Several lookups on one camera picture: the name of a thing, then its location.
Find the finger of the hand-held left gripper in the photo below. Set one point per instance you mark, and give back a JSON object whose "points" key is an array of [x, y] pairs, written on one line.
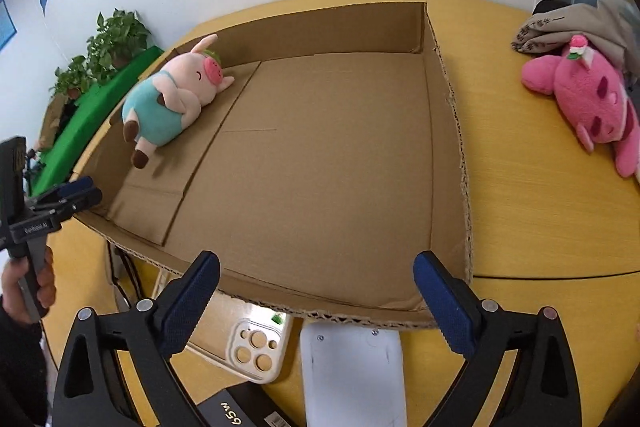
{"points": [[75, 187], [80, 202]]}

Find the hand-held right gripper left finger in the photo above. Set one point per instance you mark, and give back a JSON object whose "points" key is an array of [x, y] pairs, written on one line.
{"points": [[192, 302]]}

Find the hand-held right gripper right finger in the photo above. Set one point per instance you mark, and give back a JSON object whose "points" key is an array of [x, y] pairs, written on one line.
{"points": [[445, 302]]}

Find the pale blue plastic device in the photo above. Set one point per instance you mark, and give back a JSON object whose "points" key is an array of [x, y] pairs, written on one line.
{"points": [[355, 377]]}

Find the black charger box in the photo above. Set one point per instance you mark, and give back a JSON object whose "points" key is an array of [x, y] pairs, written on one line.
{"points": [[240, 409]]}

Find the cardboard box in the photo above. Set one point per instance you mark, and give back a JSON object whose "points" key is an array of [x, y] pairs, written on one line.
{"points": [[325, 157]]}

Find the person's left forearm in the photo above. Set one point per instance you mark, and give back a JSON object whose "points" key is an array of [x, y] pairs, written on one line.
{"points": [[17, 367]]}

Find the yellow wooden desktop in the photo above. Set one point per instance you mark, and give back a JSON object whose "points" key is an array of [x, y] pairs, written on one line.
{"points": [[525, 217]]}

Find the person's left hand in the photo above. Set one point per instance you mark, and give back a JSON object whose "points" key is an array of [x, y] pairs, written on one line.
{"points": [[11, 289]]}

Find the green cloth covered table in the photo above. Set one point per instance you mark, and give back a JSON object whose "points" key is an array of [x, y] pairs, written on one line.
{"points": [[95, 112]]}

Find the cream phone case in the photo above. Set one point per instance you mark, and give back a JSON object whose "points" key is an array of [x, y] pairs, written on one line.
{"points": [[255, 352]]}

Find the small potted green plant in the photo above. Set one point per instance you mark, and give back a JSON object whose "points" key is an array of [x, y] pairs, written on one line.
{"points": [[75, 77]]}

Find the pink pig plush toy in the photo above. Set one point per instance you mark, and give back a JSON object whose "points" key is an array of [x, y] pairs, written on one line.
{"points": [[170, 102]]}

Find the magenta plush toy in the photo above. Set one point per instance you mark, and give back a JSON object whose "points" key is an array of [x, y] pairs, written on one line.
{"points": [[590, 102]]}

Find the grey printed cloth bag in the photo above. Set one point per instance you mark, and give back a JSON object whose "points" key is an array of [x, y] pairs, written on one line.
{"points": [[560, 27]]}

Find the black fabric item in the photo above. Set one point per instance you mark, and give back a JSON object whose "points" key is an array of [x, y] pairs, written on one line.
{"points": [[545, 6]]}

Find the blue framed wall poster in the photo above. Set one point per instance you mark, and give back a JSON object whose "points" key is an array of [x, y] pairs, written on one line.
{"points": [[5, 24]]}

